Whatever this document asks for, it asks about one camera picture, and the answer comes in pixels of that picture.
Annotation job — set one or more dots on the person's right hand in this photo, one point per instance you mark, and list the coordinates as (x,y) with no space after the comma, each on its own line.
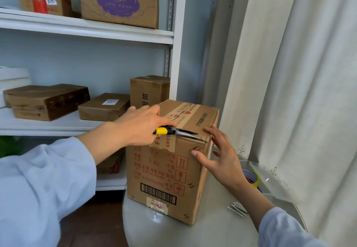
(226,163)

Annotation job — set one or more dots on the person's left hand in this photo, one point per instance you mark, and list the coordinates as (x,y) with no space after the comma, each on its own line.
(142,126)

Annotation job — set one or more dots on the yellow tape roll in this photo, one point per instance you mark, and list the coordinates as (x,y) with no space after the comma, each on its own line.
(255,179)

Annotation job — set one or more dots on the brown cardboard box red print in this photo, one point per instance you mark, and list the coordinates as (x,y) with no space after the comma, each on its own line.
(161,171)

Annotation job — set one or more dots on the person's left forearm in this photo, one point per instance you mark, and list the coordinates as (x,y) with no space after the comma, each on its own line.
(41,188)

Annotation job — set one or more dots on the person's right forearm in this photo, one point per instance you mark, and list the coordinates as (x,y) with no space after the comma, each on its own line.
(267,221)

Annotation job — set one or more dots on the upright small cardboard box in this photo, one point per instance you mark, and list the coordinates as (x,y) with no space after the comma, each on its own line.
(150,87)

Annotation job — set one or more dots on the flat brown box white label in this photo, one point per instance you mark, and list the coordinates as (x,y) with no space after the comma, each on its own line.
(97,112)

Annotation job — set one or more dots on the open cardboard box red print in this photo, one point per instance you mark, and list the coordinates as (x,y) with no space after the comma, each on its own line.
(110,165)

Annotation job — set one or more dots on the dark brown flat box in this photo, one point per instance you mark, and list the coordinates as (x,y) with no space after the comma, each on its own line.
(39,101)

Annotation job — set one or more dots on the box with purple logo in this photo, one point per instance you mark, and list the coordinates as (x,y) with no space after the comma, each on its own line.
(147,15)

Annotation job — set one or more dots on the white foam box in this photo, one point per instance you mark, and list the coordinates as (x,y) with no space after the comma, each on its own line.
(14,73)

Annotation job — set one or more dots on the clear plastic container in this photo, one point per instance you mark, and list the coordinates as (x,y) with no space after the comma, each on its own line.
(267,196)

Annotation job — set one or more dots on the white curtain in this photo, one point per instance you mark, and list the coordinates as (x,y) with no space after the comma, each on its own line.
(306,87)

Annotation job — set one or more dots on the white metal shelf unit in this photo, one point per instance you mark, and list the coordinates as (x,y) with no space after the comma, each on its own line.
(83,29)

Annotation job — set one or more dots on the green object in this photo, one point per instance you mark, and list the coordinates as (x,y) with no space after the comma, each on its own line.
(9,146)

